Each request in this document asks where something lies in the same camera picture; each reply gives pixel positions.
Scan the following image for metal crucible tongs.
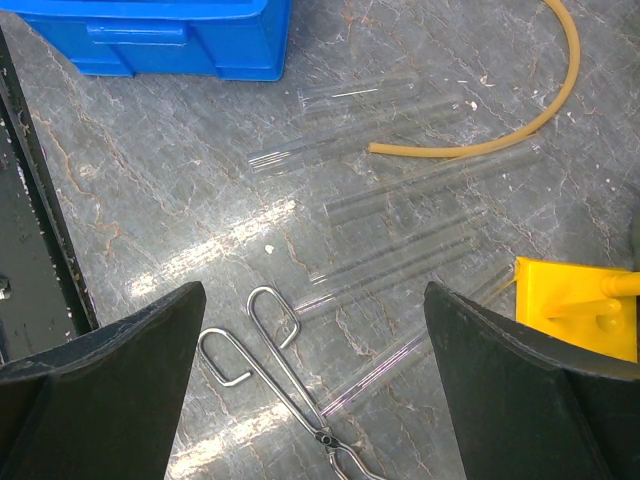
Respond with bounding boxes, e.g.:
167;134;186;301
196;285;381;479

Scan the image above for blue plastic compartment bin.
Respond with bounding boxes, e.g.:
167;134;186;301
1;1;292;82

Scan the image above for glass test tube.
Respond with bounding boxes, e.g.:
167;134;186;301
294;235;479;318
323;140;542;225
309;207;489;286
297;71;421;114
320;261;514;418
247;96;464;177

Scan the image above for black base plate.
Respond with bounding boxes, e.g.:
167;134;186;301
1;44;99;363

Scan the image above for yellow test tube rack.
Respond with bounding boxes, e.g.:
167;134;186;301
514;257;639;363

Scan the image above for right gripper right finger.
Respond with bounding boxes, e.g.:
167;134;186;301
424;282;639;479

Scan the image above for tan rubber tube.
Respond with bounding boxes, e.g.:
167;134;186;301
367;0;581;159

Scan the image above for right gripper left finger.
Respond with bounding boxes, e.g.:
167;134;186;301
1;281;206;479

